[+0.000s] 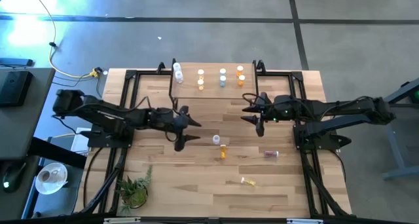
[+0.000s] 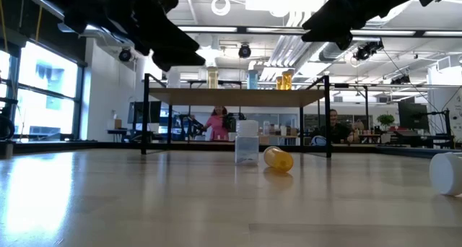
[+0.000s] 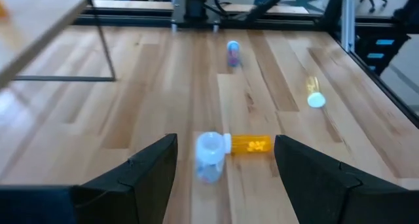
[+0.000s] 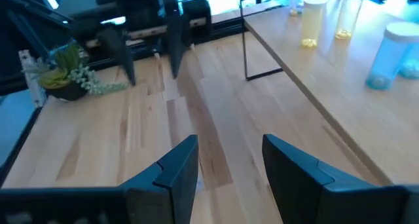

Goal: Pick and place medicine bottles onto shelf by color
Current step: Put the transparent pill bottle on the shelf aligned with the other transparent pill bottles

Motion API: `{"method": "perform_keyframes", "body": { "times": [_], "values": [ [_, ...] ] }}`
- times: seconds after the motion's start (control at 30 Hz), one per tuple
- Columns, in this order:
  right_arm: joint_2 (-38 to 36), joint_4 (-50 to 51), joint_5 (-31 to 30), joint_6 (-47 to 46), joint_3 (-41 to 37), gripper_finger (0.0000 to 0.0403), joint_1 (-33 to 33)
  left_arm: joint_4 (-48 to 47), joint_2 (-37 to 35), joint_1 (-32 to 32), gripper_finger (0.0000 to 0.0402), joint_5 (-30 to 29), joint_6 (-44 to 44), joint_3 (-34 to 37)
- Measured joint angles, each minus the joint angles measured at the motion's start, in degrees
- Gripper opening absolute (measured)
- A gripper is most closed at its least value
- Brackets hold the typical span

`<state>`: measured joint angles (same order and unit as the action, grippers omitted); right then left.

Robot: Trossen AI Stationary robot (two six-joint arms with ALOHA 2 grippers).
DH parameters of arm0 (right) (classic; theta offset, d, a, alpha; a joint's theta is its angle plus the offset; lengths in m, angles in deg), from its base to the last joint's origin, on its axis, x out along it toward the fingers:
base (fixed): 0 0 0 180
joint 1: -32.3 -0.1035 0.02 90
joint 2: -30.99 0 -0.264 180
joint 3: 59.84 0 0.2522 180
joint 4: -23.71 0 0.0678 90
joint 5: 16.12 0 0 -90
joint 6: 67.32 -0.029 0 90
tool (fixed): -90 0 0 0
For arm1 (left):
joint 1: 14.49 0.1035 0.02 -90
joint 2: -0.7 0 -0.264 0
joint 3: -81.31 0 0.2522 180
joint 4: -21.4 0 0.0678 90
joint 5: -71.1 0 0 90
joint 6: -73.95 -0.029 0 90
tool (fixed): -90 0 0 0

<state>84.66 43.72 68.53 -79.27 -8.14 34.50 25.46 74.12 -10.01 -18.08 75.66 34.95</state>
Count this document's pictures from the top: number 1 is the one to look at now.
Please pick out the grey side desk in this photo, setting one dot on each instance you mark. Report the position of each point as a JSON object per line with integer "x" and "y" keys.
{"x": 26, "y": 129}

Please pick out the clear plastic jar white lid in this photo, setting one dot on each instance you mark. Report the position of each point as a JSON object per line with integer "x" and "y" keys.
{"x": 176, "y": 67}
{"x": 179, "y": 76}
{"x": 216, "y": 139}

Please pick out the green potted succulent plant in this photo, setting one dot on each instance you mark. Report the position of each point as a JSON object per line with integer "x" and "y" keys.
{"x": 134, "y": 191}

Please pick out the white glass bowl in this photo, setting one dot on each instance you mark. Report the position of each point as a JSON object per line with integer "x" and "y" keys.
{"x": 51, "y": 178}

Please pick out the black box green light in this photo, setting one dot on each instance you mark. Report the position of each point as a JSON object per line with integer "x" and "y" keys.
{"x": 415, "y": 96}

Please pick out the black computer mouse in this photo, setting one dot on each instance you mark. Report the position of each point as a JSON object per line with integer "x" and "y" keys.
{"x": 11, "y": 176}

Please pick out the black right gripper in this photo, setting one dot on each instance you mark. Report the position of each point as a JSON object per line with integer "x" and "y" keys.
{"x": 278, "y": 111}

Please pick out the black metal rig frame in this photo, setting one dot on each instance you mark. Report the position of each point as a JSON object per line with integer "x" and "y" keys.
{"x": 278, "y": 74}

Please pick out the black mini computer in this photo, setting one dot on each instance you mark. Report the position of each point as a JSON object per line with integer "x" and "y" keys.
{"x": 13, "y": 88}

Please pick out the black flat device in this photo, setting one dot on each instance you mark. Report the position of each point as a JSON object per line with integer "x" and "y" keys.
{"x": 16, "y": 62}

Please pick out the blue pill bottle white cap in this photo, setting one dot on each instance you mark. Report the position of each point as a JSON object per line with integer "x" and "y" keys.
{"x": 223, "y": 71}
{"x": 223, "y": 81}

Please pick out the silver metal bracket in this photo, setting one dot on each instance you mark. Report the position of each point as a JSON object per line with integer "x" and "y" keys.
{"x": 121, "y": 220}
{"x": 304, "y": 221}

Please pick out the white paper box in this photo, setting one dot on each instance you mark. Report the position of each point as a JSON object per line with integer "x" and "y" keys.
{"x": 80, "y": 140}

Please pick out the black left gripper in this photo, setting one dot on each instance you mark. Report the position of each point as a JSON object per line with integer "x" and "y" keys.
{"x": 173, "y": 122}

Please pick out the wooden shelf black metal frame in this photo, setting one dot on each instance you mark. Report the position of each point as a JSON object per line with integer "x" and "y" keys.
{"x": 212, "y": 91}

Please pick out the clear bottle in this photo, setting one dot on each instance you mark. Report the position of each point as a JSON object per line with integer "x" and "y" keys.
{"x": 200, "y": 84}

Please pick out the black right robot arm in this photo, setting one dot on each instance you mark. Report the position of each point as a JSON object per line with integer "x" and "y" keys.
{"x": 343, "y": 107}

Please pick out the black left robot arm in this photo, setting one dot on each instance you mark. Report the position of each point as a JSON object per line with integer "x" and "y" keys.
{"x": 108, "y": 114}

